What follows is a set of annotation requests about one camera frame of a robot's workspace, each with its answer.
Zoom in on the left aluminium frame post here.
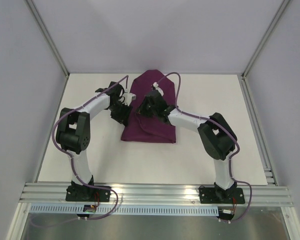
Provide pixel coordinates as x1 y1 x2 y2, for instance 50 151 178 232
24 0 70 80

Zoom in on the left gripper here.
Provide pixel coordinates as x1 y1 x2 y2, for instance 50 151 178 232
108 100 133 126

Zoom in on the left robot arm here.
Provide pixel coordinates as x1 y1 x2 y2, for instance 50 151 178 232
52 81 136 201

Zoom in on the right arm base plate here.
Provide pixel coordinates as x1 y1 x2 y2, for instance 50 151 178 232
198 186 246 205

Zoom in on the purple cloth mat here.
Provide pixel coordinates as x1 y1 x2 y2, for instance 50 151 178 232
120 69 177 144

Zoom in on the aluminium frame post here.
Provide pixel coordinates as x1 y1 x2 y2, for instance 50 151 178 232
241 0 292 80
24 0 70 80

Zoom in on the right side aluminium rail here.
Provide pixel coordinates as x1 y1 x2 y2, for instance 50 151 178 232
237 74 278 187

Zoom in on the aluminium rail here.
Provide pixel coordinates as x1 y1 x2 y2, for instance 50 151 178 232
237 74 278 187
19 181 294 207

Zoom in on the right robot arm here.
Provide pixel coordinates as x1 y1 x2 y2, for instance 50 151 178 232
136 90 238 203

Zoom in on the right aluminium frame post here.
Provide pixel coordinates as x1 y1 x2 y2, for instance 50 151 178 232
241 0 292 80

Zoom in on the aluminium front rail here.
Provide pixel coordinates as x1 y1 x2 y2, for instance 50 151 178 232
19 181 294 207

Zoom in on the slotted cable duct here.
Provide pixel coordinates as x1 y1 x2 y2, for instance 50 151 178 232
29 203 219 217

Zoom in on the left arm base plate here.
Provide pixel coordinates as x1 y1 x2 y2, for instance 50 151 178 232
65 184 111 203

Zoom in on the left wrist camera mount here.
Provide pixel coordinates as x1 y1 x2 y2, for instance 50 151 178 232
120 92 137 106

